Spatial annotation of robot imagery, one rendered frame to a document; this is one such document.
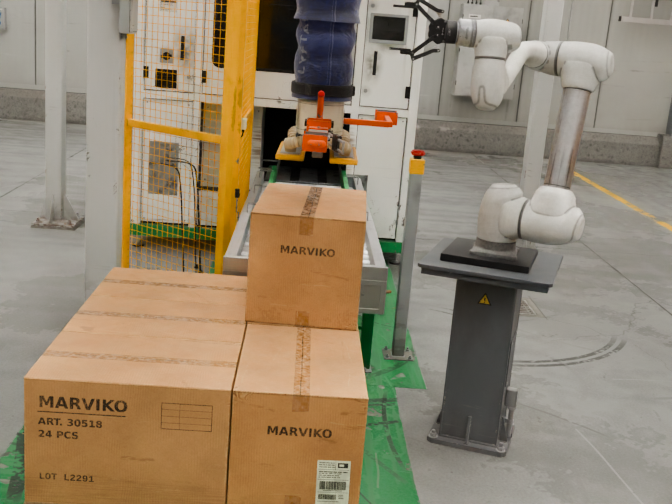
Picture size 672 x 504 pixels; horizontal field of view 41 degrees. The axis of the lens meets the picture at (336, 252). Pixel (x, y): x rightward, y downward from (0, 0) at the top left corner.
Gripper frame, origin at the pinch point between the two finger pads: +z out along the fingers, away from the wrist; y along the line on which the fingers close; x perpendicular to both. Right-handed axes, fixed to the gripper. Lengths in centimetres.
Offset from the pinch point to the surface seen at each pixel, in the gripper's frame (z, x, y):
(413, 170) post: -24, 120, 65
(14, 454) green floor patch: 123, -6, 160
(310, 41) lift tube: 27.5, 18.2, 7.1
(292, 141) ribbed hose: 31, 8, 41
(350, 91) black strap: 12.0, 22.5, 23.4
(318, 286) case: 18, 0, 90
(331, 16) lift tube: 20.8, 16.2, -1.9
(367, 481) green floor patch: -5, -9, 160
